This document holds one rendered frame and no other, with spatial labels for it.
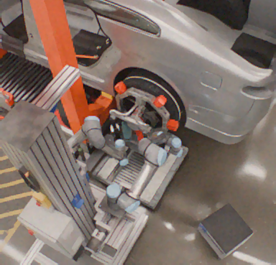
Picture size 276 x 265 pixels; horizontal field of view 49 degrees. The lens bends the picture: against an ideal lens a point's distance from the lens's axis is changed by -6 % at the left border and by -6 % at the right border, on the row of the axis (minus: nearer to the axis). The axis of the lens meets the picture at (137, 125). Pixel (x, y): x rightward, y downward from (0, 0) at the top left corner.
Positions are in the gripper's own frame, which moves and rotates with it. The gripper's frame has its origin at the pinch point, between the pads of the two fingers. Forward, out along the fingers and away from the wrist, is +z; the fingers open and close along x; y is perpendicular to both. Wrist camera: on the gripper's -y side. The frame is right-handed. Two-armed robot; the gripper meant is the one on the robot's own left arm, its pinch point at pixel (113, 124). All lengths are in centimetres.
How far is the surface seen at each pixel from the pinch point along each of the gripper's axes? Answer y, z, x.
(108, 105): 15.2, 37.1, -0.2
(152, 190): 75, -41, 25
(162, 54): -71, 3, 47
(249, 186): 83, -64, 132
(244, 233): 49, -120, 92
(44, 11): -127, 8, -32
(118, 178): 77, -15, -7
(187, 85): -49, -14, 64
